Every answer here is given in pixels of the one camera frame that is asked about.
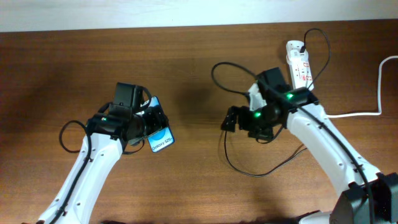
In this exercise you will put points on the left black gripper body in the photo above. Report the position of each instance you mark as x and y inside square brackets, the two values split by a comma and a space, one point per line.
[149, 121]

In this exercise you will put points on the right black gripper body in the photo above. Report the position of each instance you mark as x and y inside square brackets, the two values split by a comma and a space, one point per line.
[257, 122]

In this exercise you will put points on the blue Galaxy smartphone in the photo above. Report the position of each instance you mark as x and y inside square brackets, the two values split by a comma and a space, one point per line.
[163, 138]

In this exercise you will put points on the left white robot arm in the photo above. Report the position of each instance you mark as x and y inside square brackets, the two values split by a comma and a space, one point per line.
[106, 137]

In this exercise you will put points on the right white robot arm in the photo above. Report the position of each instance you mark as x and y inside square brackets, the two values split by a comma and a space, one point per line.
[365, 194]

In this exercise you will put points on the white charger adapter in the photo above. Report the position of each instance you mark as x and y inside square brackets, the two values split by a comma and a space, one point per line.
[295, 57]

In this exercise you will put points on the white power strip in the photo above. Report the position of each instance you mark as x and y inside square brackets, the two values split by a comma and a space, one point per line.
[301, 75]

